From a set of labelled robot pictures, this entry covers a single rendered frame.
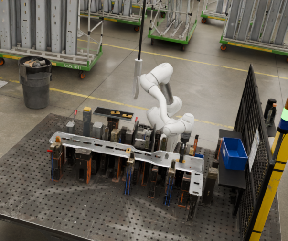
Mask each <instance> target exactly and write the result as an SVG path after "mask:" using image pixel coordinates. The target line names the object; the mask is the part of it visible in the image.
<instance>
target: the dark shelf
mask: <svg viewBox="0 0 288 241"><path fill-rule="evenodd" d="M219 137H220V138H223V137H228V138H238V139H241V141H242V134H241V132H236V131H229V130H224V129H219ZM218 160H219V165H218V186H222V187H227V188H232V189H237V190H242V191H246V180H245V170H244V171H243V170H232V169H226V168H225V165H224V161H223V158H222V155H221V151H220V153H219V157H218Z"/></svg>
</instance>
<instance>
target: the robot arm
mask: <svg viewBox="0 0 288 241"><path fill-rule="evenodd" d="M172 73H173V68H172V66H171V65H170V64H169V63H163V64H160V65H159V66H157V67H156V68H154V69H153V70H152V71H151V72H150V73H148V74H143V75H141V76H140V84H141V86H142V88H143V89H144V90H145V91H146V92H148V93H149V94H150V95H152V96H153V97H154V98H156V99H157V100H158V101H159V104H160V107H158V108H157V107H151V108H150V109H148V111H147V118H148V121H149V122H150V124H151V125H152V127H154V124H156V130H160V131H162V133H161V134H165V135H166V136H168V137H173V136H177V135H180V137H181V138H180V141H181V142H182V143H181V154H180V159H179V162H180V163H182V161H183V155H184V150H185V146H186V143H187V142H189V139H190V137H191V133H192V130H193V127H194V116H193V115H192V114H190V113H185V114H184V115H183V117H182V119H180V120H179V121H177V120H175V119H170V117H171V116H173V115H174V114H175V113H177V112H178V111H179V110H180V109H181V107H182V100H181V99H180V98H179V97H177V96H173V95H172V91H171V86H170V82H169V80H170V77H171V75H172ZM157 85H159V87H160V90H159V88H158V86H157Z"/></svg>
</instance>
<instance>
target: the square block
mask: <svg viewBox="0 0 288 241"><path fill-rule="evenodd" d="M217 176H218V169H217V168H212V167H209V169H208V172H207V178H206V182H205V187H204V191H203V196H202V199H201V206H204V207H210V203H211V199H212V195H213V190H214V186H215V182H216V179H217Z"/></svg>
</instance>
